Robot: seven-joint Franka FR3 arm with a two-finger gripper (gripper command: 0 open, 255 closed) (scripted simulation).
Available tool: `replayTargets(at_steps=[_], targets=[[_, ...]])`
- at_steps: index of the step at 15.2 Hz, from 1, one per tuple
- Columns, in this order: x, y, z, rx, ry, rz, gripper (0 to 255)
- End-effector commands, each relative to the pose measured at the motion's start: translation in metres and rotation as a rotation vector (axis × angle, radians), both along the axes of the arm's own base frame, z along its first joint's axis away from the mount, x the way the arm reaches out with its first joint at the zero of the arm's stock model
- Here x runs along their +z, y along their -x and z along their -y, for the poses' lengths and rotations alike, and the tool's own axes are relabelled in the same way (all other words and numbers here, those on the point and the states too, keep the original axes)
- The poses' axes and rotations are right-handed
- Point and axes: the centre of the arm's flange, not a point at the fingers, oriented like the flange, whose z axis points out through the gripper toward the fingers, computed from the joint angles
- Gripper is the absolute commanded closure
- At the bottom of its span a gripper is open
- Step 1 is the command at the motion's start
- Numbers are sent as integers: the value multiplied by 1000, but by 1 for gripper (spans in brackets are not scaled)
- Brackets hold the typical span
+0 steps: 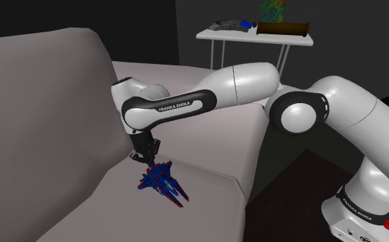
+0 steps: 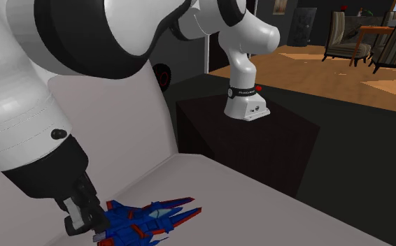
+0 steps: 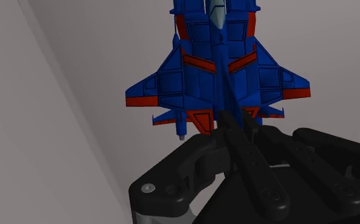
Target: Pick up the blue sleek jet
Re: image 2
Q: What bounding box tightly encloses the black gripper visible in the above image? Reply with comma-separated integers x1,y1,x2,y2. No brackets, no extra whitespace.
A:
1,133,111,237

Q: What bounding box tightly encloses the blue and red toy jet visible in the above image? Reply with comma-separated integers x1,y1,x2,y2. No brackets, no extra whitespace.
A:
92,196,203,246

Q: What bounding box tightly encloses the dark robot stand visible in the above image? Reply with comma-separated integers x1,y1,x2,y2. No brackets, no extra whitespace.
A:
176,91,321,199

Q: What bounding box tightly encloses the dark cabinet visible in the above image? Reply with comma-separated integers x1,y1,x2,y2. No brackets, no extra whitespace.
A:
286,7,318,48

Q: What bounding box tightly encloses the wooden side table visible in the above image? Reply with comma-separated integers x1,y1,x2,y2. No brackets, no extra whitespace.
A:
349,25,396,68

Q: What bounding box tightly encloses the wall picture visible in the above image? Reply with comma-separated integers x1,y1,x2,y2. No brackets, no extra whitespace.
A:
273,0,290,16

